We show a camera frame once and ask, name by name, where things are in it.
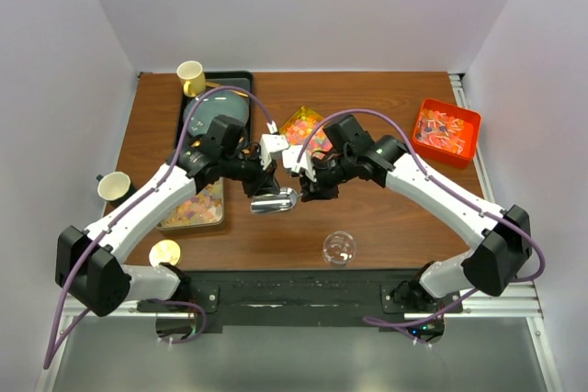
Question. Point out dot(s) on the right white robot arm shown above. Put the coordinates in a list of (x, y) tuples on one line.
[(498, 238)]

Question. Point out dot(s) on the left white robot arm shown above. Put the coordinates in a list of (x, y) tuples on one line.
[(91, 263)]

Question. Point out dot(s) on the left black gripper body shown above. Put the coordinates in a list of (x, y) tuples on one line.
[(245, 169)]

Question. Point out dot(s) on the orange box of lollipops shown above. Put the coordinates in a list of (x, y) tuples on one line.
[(446, 133)]

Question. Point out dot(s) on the gold tin of gummy candies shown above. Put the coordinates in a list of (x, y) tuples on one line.
[(300, 125)]

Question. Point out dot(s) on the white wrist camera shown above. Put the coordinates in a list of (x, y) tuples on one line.
[(297, 161), (271, 145)]

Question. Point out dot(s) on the metal candy scoop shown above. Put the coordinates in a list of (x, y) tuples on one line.
[(285, 200)]

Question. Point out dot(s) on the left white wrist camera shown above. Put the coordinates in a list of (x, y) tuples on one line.
[(271, 145)]

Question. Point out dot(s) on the silver tin of popsicle candies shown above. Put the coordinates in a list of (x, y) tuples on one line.
[(205, 209)]

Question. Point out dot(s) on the blue-grey plate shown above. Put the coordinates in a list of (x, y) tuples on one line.
[(226, 103)]

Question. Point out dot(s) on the black serving tray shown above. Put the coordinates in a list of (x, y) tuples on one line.
[(239, 79)]

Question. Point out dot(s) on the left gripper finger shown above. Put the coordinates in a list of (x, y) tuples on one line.
[(268, 186), (250, 188)]

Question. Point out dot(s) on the dark green paper cup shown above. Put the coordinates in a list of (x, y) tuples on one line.
[(115, 188)]

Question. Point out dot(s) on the clear plastic jar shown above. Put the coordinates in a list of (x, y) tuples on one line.
[(339, 249)]

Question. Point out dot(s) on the yellow mug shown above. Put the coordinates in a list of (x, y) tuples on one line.
[(192, 78)]

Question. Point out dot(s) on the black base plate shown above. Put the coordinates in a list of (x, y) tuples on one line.
[(302, 298)]

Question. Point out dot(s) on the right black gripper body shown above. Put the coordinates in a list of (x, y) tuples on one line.
[(330, 173)]

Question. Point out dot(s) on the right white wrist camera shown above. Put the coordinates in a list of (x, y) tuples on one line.
[(297, 161)]

